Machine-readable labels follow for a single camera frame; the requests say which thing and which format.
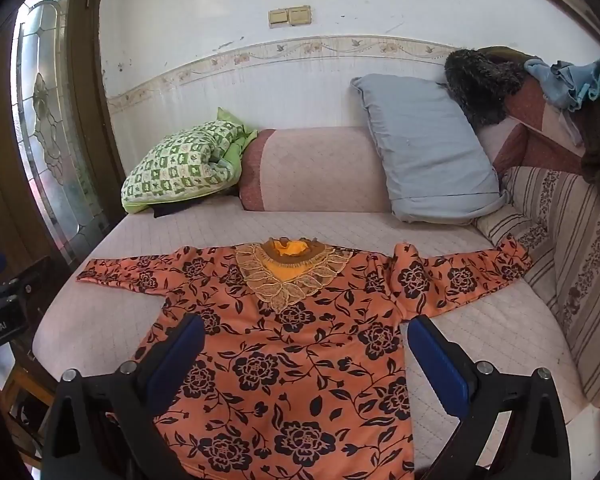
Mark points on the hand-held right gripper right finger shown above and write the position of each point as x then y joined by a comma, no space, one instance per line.
436,365

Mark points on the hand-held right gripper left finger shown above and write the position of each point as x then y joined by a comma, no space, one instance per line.
180,352

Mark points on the orange black floral blouse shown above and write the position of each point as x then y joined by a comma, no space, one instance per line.
300,360

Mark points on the light blue clothes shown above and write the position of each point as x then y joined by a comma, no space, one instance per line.
565,82

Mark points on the wooden chair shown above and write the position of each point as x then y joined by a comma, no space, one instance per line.
22,390

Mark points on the striped floral cushion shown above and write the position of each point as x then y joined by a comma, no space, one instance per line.
570,260

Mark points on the green white patterned pillow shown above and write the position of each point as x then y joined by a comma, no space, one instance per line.
180,165

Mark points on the wooden door with stained glass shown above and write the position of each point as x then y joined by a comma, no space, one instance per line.
45,125

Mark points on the light blue pillow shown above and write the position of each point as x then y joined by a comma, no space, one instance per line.
425,150

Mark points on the pink quilted bolster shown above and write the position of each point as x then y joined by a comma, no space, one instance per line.
315,170

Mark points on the red pink patterned cushion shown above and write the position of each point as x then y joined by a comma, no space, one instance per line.
535,125

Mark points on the dark furry cloth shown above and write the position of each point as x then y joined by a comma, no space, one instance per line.
480,85

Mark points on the beige wall switch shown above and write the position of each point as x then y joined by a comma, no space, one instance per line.
300,15
279,17

